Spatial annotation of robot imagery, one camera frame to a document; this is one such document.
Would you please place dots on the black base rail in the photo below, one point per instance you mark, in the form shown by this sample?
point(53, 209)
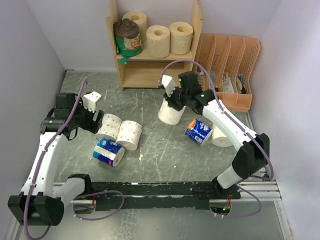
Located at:
point(160, 195)

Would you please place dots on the aluminium extrusion rail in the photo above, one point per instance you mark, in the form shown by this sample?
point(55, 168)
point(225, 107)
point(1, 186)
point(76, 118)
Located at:
point(265, 191)

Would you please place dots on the orange plastic file organizer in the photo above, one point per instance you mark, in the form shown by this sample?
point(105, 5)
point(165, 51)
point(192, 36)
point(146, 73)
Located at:
point(232, 54)

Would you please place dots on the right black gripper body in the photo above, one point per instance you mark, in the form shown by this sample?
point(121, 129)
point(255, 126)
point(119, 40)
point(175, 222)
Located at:
point(177, 99)

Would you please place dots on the pink dotted roll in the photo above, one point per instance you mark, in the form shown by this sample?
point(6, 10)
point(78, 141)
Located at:
point(129, 135)
point(110, 127)

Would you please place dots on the green brown paper roll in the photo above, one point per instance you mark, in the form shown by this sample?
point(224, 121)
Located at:
point(127, 38)

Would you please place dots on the white item in organizer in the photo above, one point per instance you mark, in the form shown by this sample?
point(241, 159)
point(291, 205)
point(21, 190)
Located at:
point(199, 73)

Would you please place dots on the dark items in organizer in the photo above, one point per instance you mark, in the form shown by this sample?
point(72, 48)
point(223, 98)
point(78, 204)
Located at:
point(239, 83)

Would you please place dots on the beige paper roll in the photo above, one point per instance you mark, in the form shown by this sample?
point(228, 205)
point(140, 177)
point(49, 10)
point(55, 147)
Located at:
point(158, 41)
point(140, 19)
point(181, 34)

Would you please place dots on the pink dotted roll right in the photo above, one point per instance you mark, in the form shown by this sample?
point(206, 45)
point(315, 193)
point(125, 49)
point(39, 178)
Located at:
point(129, 135)

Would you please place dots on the pink dotted roll left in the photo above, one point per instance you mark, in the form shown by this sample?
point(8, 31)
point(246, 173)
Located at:
point(110, 127)

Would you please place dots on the wooden two-tier shelf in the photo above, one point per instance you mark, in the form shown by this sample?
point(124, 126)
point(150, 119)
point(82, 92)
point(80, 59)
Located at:
point(142, 70)

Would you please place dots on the plain white roll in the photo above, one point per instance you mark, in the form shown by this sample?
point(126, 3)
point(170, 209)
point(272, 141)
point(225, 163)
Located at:
point(219, 138)
point(169, 115)

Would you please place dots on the blue roll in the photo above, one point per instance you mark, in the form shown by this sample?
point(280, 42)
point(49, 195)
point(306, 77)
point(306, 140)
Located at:
point(108, 152)
point(198, 132)

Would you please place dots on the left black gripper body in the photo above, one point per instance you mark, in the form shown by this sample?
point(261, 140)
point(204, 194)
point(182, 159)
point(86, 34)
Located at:
point(85, 119)

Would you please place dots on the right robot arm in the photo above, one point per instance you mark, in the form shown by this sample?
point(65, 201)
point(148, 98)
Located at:
point(252, 148)

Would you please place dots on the blue item in organizer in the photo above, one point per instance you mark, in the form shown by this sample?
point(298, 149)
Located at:
point(212, 75)

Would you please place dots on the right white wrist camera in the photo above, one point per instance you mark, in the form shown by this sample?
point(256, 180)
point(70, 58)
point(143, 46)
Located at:
point(168, 83)

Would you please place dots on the papers in organizer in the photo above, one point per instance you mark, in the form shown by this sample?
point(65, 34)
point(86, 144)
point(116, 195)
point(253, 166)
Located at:
point(227, 84)

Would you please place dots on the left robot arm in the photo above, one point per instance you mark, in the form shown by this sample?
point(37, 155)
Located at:
point(39, 202)

